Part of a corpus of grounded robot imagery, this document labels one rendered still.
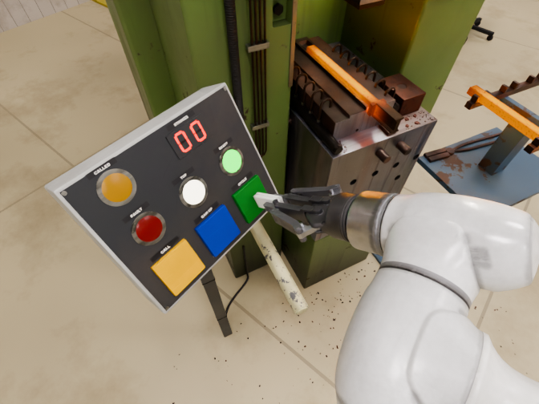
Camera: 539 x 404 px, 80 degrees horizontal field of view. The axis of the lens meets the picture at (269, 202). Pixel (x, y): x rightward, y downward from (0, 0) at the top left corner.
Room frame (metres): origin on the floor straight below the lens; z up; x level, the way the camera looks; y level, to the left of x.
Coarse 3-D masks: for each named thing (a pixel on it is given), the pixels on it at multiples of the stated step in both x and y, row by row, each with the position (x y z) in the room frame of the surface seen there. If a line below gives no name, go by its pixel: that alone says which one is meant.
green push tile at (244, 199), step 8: (256, 176) 0.45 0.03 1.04; (248, 184) 0.42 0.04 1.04; (256, 184) 0.43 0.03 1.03; (240, 192) 0.40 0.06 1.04; (248, 192) 0.41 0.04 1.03; (256, 192) 0.42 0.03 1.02; (264, 192) 0.43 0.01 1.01; (240, 200) 0.39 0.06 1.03; (248, 200) 0.40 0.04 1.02; (240, 208) 0.38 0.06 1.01; (248, 208) 0.39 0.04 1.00; (256, 208) 0.40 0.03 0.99; (264, 208) 0.41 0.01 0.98; (248, 216) 0.38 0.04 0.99; (256, 216) 0.39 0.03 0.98
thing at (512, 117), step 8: (472, 88) 0.86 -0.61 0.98; (480, 88) 0.86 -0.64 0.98; (480, 96) 0.82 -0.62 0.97; (488, 96) 0.82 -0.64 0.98; (488, 104) 0.79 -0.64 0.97; (496, 104) 0.78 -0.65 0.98; (504, 104) 0.78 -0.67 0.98; (496, 112) 0.76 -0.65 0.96; (504, 112) 0.75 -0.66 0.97; (512, 112) 0.74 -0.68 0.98; (512, 120) 0.72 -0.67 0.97; (520, 120) 0.71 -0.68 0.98; (528, 120) 0.71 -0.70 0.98; (520, 128) 0.69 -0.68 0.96; (528, 128) 0.68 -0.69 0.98; (536, 128) 0.67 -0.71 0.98; (528, 136) 0.66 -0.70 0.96; (536, 136) 0.65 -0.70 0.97
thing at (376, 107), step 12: (312, 48) 1.04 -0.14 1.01; (324, 60) 0.96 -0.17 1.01; (336, 72) 0.90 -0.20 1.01; (348, 84) 0.84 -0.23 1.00; (360, 84) 0.83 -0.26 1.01; (360, 96) 0.78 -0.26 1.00; (372, 96) 0.77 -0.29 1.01; (372, 108) 0.73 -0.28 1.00; (384, 108) 0.70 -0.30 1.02; (384, 120) 0.70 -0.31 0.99; (396, 120) 0.66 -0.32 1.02
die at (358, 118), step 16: (304, 48) 1.05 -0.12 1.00; (320, 48) 1.05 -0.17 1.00; (304, 64) 0.97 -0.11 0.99; (320, 64) 0.95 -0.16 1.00; (352, 64) 0.97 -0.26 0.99; (304, 80) 0.90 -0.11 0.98; (320, 80) 0.88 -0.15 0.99; (336, 80) 0.87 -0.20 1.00; (368, 80) 0.88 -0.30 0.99; (320, 96) 0.81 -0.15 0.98; (336, 96) 0.80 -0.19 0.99; (352, 96) 0.79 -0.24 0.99; (384, 96) 0.80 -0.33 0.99; (336, 112) 0.74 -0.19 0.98; (352, 112) 0.73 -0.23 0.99; (336, 128) 0.70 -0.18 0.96; (352, 128) 0.72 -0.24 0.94
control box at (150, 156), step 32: (192, 96) 0.53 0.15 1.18; (224, 96) 0.52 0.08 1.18; (160, 128) 0.41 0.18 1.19; (224, 128) 0.48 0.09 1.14; (96, 160) 0.34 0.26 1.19; (128, 160) 0.35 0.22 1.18; (160, 160) 0.38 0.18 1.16; (192, 160) 0.40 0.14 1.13; (256, 160) 0.47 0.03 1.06; (64, 192) 0.28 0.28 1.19; (96, 192) 0.30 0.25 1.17; (160, 192) 0.34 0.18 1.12; (224, 192) 0.39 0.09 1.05; (96, 224) 0.26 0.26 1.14; (128, 224) 0.28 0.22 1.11; (192, 224) 0.32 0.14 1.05; (128, 256) 0.24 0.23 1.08; (160, 256) 0.26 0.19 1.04; (160, 288) 0.22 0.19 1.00
